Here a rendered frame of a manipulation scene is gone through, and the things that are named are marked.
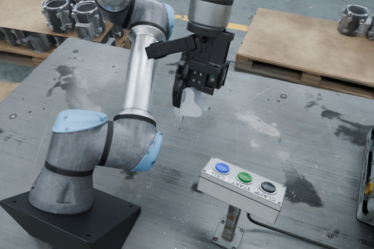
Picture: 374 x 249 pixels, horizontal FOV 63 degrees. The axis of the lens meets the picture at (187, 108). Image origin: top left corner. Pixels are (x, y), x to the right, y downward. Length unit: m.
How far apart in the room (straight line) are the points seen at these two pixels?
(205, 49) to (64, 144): 0.39
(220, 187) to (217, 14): 0.34
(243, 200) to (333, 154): 0.53
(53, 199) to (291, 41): 2.33
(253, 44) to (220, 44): 2.08
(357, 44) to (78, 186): 2.55
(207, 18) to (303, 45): 2.22
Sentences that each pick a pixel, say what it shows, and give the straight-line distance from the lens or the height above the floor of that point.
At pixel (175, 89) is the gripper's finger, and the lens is 0.58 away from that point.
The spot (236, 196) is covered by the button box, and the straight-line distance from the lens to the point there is 0.64.
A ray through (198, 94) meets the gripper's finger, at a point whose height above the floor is 1.19.
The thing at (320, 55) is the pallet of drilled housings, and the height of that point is 0.15.
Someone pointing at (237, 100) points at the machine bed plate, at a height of 0.80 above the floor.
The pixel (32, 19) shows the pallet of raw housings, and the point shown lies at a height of 0.35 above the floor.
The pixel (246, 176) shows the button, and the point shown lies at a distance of 0.65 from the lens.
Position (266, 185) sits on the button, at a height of 1.07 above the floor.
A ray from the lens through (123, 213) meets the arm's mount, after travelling 0.84.
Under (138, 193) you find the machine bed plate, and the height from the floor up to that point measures 0.80.
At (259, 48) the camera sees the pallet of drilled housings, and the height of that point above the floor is 0.15.
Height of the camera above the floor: 1.63
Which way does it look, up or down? 47 degrees down
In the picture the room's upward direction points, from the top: straight up
